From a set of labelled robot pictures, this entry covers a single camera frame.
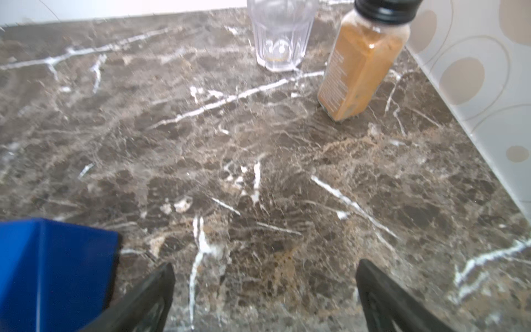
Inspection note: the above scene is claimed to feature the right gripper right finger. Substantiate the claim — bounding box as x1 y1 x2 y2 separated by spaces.
355 259 452 332

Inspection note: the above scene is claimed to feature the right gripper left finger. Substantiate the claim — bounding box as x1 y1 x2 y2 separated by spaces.
81 263 175 331

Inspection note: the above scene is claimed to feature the blue tape dispenser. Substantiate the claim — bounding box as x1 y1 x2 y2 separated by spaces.
1 218 121 331

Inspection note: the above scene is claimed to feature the brown spice jar black lid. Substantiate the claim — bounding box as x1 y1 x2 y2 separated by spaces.
317 0 422 122

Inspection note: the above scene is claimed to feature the clear drinking glass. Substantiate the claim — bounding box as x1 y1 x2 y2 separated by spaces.
247 0 319 72

